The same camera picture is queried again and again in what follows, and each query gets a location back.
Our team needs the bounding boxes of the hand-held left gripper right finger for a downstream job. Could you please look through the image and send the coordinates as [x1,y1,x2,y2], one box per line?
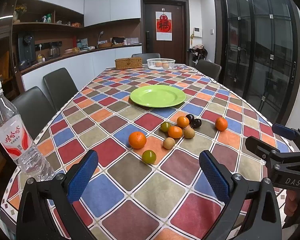
[199,150,283,240]

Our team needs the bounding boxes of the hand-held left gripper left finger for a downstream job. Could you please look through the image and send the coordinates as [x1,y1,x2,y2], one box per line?
[16,149,99,240]

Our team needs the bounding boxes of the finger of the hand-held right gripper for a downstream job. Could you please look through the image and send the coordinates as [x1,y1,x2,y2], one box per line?
[272,123,300,143]
[245,135,300,166]

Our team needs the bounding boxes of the small mandarin orange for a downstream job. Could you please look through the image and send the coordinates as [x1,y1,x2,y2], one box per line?
[168,126,183,139]
[215,117,228,131]
[177,116,190,128]

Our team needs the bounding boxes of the brown kiwi fruit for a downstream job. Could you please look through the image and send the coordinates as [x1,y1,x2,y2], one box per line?
[163,137,176,150]
[183,127,196,139]

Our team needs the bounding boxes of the large mandarin orange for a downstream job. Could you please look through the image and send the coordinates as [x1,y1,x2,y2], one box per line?
[128,131,147,149]

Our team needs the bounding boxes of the green tomato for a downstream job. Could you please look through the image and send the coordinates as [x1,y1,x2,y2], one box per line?
[142,150,157,164]
[160,121,172,133]

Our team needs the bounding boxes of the green plate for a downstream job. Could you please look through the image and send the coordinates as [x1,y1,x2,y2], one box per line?
[130,85,186,108]

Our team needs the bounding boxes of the person's right hand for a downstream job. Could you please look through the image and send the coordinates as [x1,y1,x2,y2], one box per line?
[283,189,300,217]

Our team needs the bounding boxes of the colourful checkered tablecloth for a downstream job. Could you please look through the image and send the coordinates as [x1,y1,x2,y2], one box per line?
[0,64,297,240]

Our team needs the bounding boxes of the clear plastic water bottle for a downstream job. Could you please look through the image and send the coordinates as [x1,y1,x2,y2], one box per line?
[0,80,56,182]

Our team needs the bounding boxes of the dark grey dining chair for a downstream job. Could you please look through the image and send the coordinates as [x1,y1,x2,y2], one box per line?
[10,86,57,140]
[195,59,222,82]
[131,53,161,62]
[42,67,79,112]

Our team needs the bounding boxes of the black framed glass sliding doors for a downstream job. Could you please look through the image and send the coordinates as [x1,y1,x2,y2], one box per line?
[214,0,300,128]

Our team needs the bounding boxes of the white counter cabinets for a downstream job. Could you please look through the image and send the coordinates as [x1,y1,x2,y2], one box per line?
[20,44,142,92]

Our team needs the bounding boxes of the rack with clothes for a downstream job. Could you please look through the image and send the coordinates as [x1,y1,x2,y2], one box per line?
[189,44,208,64]

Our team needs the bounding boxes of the brown wicker box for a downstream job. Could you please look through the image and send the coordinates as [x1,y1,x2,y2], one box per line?
[115,57,143,70]

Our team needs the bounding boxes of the white plastic basket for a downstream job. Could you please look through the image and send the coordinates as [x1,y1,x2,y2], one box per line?
[147,58,176,70]

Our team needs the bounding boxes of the glass kettle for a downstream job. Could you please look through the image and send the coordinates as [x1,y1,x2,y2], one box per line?
[49,45,62,58]

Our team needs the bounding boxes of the black water dispenser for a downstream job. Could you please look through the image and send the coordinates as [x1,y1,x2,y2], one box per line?
[17,32,37,68]

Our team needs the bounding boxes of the dark brown door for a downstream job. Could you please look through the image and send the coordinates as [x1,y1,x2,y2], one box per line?
[141,0,190,64]

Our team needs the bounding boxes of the white upper cabinets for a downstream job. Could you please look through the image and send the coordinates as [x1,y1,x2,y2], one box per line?
[17,0,141,28]

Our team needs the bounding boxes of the yellow flower bouquet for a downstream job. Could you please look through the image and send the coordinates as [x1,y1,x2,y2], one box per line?
[14,4,27,22]

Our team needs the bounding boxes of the red and white wall calendar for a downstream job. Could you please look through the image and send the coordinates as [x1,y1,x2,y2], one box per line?
[155,11,173,41]

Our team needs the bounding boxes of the wooden wall shelf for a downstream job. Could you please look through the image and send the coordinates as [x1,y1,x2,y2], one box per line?
[12,0,84,32]

